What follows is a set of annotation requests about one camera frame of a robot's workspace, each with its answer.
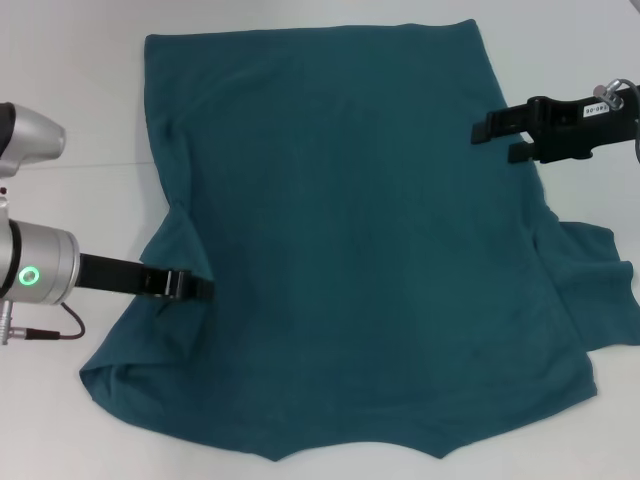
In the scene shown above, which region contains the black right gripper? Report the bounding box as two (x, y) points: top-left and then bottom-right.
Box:
(471, 89), (640, 164)

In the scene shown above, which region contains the teal blue t-shirt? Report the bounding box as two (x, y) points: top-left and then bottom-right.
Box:
(78, 18), (640, 454)

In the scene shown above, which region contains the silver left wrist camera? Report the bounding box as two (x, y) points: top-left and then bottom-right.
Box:
(0, 102), (68, 177)

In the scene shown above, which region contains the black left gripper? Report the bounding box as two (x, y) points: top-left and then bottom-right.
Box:
(77, 252), (217, 302)

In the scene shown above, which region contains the silver round connector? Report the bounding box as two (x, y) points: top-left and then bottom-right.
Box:
(0, 298), (16, 347)

